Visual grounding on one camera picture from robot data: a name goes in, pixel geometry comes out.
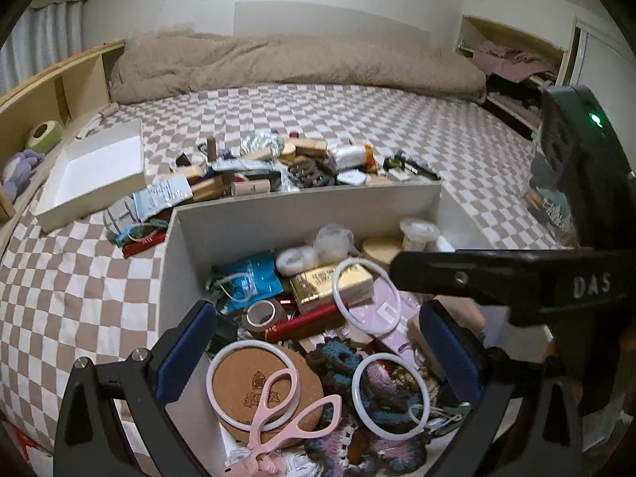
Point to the red lighter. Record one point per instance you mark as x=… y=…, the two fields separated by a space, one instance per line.
x=144 y=246

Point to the brown wooden stick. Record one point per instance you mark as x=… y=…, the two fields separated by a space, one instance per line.
x=212 y=148

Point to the small black box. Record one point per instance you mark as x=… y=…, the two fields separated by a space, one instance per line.
x=226 y=333

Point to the white curtain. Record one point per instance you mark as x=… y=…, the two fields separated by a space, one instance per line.
x=44 y=44

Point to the avocado plush toy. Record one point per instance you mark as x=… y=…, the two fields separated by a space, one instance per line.
x=44 y=136

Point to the clear plastic cup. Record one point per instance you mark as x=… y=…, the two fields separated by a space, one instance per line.
x=420 y=233

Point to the multicolour crochet doily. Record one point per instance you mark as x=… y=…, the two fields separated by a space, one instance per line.
x=343 y=367

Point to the gold foil packet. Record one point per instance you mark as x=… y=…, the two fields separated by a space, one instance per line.
x=318 y=285

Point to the wooden closet shelf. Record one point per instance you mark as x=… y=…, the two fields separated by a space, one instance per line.
x=512 y=35

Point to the round wooden box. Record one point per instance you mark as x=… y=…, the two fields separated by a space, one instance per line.
x=382 y=251

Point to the purple plush toy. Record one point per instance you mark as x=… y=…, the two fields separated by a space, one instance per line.
x=20 y=174

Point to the printed plastic bag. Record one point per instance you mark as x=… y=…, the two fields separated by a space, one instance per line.
x=549 y=198

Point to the large white box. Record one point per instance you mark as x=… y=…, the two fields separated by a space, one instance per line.
x=298 y=223

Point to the round cork coaster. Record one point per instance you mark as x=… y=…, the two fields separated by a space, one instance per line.
x=238 y=382

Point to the dark red tube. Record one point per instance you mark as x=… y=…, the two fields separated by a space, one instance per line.
x=308 y=323

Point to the white square case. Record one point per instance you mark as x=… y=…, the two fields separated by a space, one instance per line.
x=357 y=177

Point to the pink clothes pile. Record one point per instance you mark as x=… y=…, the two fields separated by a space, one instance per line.
x=512 y=59

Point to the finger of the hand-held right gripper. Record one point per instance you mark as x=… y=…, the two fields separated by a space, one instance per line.
x=472 y=273

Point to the wooden block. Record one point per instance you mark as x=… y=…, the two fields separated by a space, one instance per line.
x=211 y=189

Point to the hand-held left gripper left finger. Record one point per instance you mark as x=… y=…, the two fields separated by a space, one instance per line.
x=186 y=353

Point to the crumpled clear plastic bag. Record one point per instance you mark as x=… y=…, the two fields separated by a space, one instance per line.
x=335 y=243

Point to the white grey cloth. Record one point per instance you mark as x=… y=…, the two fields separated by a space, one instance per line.
x=97 y=121

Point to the blue packet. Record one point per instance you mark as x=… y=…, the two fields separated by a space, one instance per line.
x=258 y=278

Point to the wooden headboard shelf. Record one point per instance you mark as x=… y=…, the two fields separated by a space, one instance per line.
x=44 y=89

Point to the beige duvet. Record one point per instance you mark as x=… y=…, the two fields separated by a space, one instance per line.
x=298 y=64

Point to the white closet door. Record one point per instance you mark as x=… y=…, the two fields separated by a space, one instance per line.
x=606 y=59

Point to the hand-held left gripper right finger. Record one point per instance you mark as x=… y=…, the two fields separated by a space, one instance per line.
x=452 y=353

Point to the white cotton puff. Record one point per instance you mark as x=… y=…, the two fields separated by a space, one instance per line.
x=295 y=261

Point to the lilac flat box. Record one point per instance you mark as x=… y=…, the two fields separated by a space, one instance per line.
x=377 y=308

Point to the white grid plastic box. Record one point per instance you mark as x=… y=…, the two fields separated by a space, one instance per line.
x=119 y=213

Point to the brown tape roll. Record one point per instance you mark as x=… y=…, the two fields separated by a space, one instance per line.
x=263 y=334

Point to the black yellow tape measure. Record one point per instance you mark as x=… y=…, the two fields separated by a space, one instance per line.
x=392 y=164

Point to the white orange pack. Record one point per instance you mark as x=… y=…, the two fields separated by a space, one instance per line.
x=350 y=155

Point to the silver blue mask pouch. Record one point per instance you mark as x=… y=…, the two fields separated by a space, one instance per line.
x=164 y=201

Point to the checkered bed sheet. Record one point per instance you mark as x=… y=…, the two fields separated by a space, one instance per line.
x=348 y=109

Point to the shallow white box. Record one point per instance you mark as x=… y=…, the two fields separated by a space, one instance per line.
x=94 y=159

